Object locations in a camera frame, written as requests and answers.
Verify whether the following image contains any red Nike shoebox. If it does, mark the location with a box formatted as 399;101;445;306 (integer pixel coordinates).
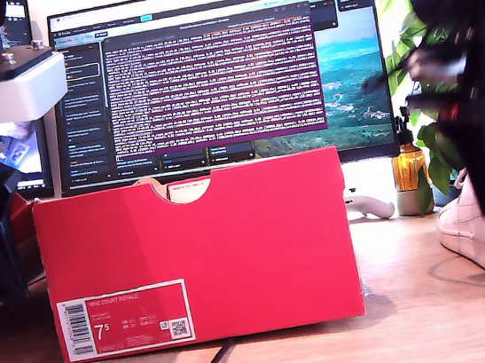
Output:
27;144;369;363

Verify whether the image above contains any green leafy houseplant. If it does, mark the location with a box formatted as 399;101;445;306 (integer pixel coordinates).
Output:
374;0;485;206

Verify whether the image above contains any black planter tray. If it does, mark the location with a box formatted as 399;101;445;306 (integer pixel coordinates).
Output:
431;182;464;209

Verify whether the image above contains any amber pump bottle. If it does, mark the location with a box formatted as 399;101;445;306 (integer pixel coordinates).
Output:
384;103;431;193

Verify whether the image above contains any small pale round pot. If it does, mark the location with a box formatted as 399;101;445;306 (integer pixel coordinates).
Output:
394;185;436;219

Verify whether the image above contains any small black computer monitor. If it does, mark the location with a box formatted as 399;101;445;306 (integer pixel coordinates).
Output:
0;0;57;205

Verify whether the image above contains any white game controller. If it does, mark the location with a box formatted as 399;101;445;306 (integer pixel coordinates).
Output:
344;182;396;225

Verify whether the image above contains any large black computer monitor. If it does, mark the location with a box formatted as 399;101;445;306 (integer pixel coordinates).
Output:
35;0;402;201

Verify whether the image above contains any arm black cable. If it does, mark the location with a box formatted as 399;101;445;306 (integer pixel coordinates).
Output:
357;31;436;93

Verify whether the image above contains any arm white camera box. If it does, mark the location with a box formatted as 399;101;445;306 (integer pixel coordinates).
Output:
0;35;73;128

